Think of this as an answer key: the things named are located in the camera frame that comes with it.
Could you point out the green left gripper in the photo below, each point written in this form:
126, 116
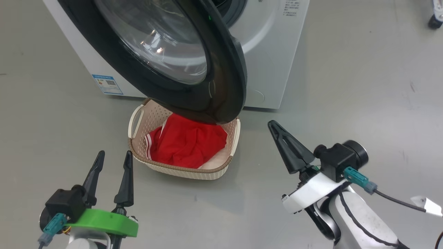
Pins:
107, 221

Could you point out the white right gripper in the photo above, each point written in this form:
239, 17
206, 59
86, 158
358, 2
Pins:
308, 193

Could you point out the red white-striped garment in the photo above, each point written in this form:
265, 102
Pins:
187, 145

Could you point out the washing machine glass door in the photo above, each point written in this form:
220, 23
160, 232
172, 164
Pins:
225, 86

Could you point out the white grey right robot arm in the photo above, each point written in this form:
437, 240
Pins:
363, 224

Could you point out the cream perforated laundry basket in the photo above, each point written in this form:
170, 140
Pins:
152, 114

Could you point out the white front-load washing machine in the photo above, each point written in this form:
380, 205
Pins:
273, 69

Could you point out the blue energy label sticker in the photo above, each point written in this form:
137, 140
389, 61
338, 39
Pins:
108, 84

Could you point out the metal stand leg with caster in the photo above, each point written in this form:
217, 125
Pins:
435, 19

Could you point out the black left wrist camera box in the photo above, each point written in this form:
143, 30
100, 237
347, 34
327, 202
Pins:
65, 202

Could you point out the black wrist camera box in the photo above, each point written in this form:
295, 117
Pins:
65, 202
339, 159

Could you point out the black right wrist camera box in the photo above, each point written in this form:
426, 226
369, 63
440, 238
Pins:
339, 159

